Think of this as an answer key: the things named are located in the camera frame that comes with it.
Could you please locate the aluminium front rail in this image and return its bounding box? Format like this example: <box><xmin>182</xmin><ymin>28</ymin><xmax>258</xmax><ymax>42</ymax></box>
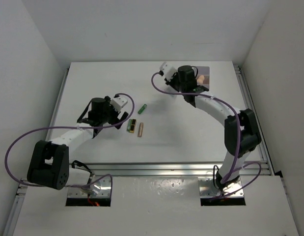
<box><xmin>78</xmin><ymin>162</ymin><xmax>273</xmax><ymax>177</ymax></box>

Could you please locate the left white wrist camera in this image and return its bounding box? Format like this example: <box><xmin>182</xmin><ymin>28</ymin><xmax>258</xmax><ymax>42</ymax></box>
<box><xmin>110</xmin><ymin>96</ymin><xmax>128</xmax><ymax>113</ymax></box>

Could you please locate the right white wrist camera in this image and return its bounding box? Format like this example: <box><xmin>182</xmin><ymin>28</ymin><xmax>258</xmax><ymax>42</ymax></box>
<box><xmin>160</xmin><ymin>61</ymin><xmax>177</xmax><ymax>82</ymax></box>

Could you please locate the black gold lipstick case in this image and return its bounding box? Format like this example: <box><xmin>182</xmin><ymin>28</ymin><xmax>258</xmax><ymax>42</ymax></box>
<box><xmin>129</xmin><ymin>119</ymin><xmax>137</xmax><ymax>133</ymax></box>

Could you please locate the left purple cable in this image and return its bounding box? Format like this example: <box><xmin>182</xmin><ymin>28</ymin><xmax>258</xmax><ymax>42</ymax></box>
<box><xmin>4</xmin><ymin>92</ymin><xmax>135</xmax><ymax>187</ymax></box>

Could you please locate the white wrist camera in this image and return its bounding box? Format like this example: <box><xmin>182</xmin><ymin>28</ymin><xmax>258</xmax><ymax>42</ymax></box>
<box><xmin>110</xmin><ymin>96</ymin><xmax>128</xmax><ymax>113</ymax></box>
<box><xmin>160</xmin><ymin>61</ymin><xmax>177</xmax><ymax>82</ymax></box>

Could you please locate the metal base plate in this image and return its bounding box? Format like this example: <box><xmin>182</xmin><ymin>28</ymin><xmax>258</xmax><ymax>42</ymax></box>
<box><xmin>67</xmin><ymin>176</ymin><xmax>112</xmax><ymax>199</ymax></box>
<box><xmin>198</xmin><ymin>177</ymin><xmax>244</xmax><ymax>199</ymax></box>

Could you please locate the green lip balm tube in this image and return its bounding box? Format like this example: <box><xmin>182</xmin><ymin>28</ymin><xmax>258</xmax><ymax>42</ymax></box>
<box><xmin>127</xmin><ymin>119</ymin><xmax>132</xmax><ymax>132</ymax></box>

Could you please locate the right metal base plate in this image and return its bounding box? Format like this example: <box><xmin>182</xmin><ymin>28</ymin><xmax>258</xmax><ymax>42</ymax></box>
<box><xmin>198</xmin><ymin>177</ymin><xmax>244</xmax><ymax>199</ymax></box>

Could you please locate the purple cable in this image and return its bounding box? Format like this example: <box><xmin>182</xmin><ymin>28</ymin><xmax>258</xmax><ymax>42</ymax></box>
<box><xmin>151</xmin><ymin>71</ymin><xmax>262</xmax><ymax>199</ymax></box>
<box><xmin>4</xmin><ymin>92</ymin><xmax>135</xmax><ymax>187</ymax></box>

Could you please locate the white compartment organizer box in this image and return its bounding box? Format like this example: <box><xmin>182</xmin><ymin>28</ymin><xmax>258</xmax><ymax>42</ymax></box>
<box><xmin>193</xmin><ymin>66</ymin><xmax>210</xmax><ymax>89</ymax></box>

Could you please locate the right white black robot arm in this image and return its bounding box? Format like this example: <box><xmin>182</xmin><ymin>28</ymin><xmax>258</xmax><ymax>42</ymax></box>
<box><xmin>161</xmin><ymin>65</ymin><xmax>261</xmax><ymax>190</ymax></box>

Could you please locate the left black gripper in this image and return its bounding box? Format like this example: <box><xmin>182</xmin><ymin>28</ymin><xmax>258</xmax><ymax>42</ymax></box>
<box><xmin>100</xmin><ymin>95</ymin><xmax>128</xmax><ymax>128</ymax></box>

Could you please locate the beige makeup sponge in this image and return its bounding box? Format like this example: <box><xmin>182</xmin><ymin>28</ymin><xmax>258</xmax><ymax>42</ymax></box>
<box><xmin>197</xmin><ymin>75</ymin><xmax>205</xmax><ymax>85</ymax></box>

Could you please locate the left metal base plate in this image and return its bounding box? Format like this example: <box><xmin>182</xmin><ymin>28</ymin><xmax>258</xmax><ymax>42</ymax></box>
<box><xmin>67</xmin><ymin>176</ymin><xmax>112</xmax><ymax>199</ymax></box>

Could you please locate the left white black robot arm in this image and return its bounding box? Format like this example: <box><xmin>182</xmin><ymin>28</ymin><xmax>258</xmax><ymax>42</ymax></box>
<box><xmin>27</xmin><ymin>93</ymin><xmax>129</xmax><ymax>190</ymax></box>

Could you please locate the rose gold lipstick tube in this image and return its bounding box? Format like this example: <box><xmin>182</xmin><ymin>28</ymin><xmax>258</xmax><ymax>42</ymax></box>
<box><xmin>138</xmin><ymin>122</ymin><xmax>144</xmax><ymax>137</ymax></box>

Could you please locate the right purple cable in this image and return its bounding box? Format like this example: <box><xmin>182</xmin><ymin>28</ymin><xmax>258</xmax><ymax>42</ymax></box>
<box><xmin>151</xmin><ymin>71</ymin><xmax>262</xmax><ymax>199</ymax></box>

